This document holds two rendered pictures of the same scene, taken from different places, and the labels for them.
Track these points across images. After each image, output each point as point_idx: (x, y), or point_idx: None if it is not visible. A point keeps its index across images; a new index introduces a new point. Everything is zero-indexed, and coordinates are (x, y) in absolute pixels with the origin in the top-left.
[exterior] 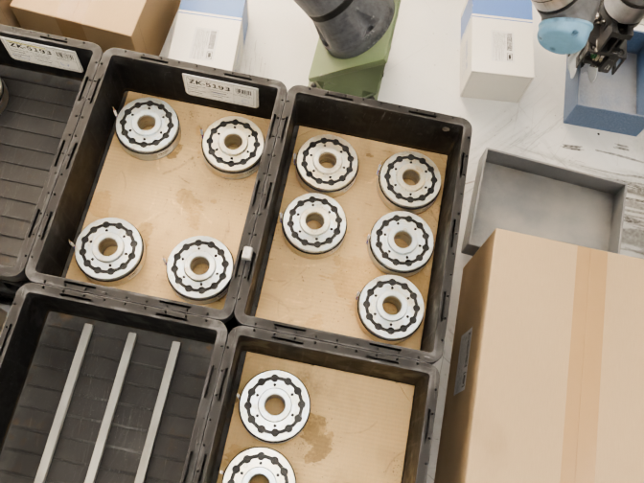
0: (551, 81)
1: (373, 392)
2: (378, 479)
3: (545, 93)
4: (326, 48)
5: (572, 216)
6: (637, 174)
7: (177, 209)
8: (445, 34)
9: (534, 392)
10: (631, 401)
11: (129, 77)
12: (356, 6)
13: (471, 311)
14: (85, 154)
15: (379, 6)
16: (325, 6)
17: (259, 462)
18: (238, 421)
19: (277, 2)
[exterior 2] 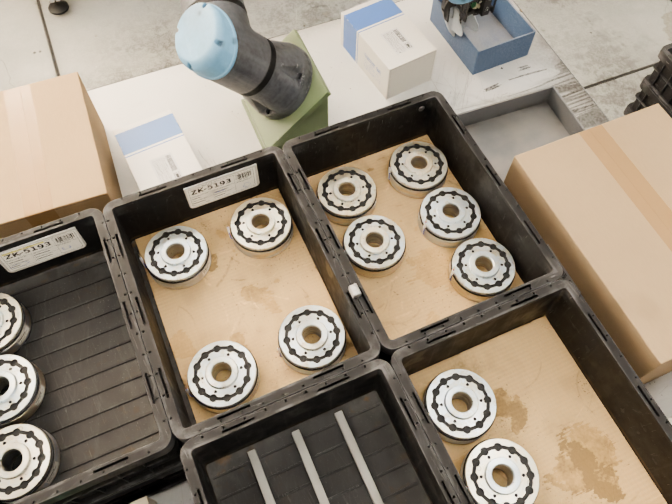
0: (441, 52)
1: (519, 342)
2: (579, 405)
3: (444, 62)
4: (269, 115)
5: (531, 133)
6: (549, 79)
7: (251, 306)
8: (340, 62)
9: (640, 253)
10: None
11: (133, 223)
12: (281, 62)
13: None
14: (146, 306)
15: (296, 54)
16: (258, 74)
17: (487, 457)
18: None
19: (193, 112)
